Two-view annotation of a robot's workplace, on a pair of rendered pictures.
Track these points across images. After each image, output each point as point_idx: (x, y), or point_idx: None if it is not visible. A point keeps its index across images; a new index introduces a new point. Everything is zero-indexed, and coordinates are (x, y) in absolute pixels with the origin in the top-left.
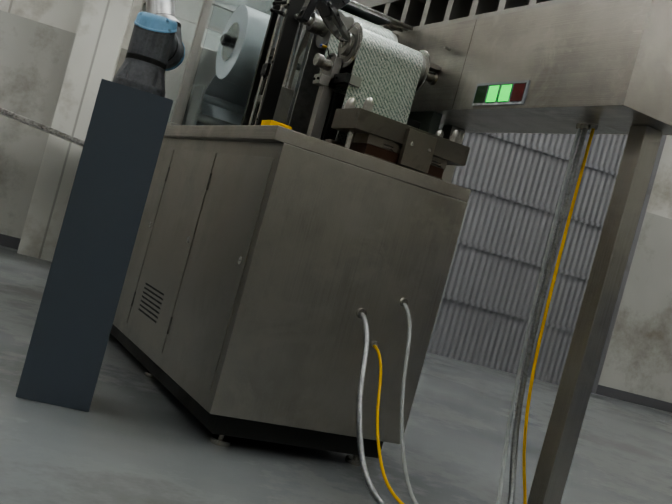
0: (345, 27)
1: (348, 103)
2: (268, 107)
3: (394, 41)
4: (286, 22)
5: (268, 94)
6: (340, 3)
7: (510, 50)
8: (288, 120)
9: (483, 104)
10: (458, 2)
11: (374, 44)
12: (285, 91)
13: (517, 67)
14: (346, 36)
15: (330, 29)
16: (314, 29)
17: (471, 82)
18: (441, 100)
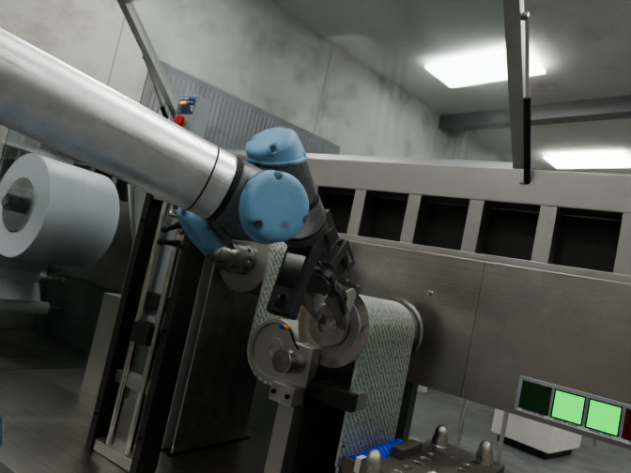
0: (348, 313)
1: (374, 466)
2: (159, 412)
3: (382, 301)
4: (187, 261)
5: (159, 390)
6: (339, 269)
7: (592, 341)
8: (176, 399)
9: (547, 419)
10: (420, 217)
11: (377, 325)
12: None
13: (621, 377)
14: (346, 326)
15: (308, 307)
16: (233, 268)
17: (500, 365)
18: (430, 372)
